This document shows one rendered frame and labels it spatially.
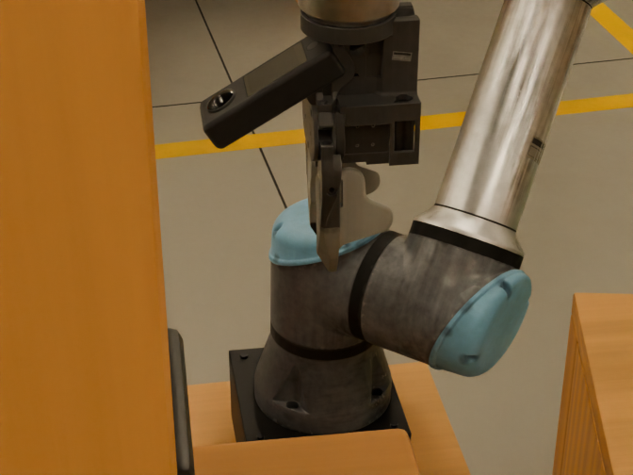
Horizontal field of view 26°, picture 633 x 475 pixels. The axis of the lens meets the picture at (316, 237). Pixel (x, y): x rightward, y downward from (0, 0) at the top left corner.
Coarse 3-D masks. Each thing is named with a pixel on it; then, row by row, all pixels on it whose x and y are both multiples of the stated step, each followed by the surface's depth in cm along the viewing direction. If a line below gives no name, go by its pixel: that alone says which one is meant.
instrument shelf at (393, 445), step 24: (360, 432) 53; (384, 432) 52; (216, 456) 51; (240, 456) 51; (264, 456) 51; (288, 456) 51; (312, 456) 51; (336, 456) 51; (360, 456) 51; (384, 456) 51; (408, 456) 51
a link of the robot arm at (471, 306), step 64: (512, 0) 135; (576, 0) 134; (512, 64) 133; (512, 128) 133; (448, 192) 135; (512, 192) 134; (384, 256) 135; (448, 256) 132; (512, 256) 133; (384, 320) 134; (448, 320) 131; (512, 320) 135
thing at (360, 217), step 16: (352, 176) 105; (352, 192) 106; (352, 208) 106; (368, 208) 107; (384, 208) 107; (352, 224) 107; (368, 224) 107; (384, 224) 107; (320, 240) 107; (336, 240) 107; (352, 240) 108; (320, 256) 109; (336, 256) 108
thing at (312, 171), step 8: (312, 168) 109; (360, 168) 111; (312, 176) 110; (368, 176) 112; (376, 176) 112; (312, 184) 111; (368, 184) 113; (376, 184) 113; (312, 192) 111; (368, 192) 113; (312, 200) 111; (312, 208) 112; (312, 216) 112; (312, 224) 113
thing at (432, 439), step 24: (216, 384) 168; (408, 384) 168; (432, 384) 168; (192, 408) 164; (216, 408) 164; (408, 408) 164; (432, 408) 164; (192, 432) 160; (216, 432) 160; (432, 432) 160; (432, 456) 156; (456, 456) 156
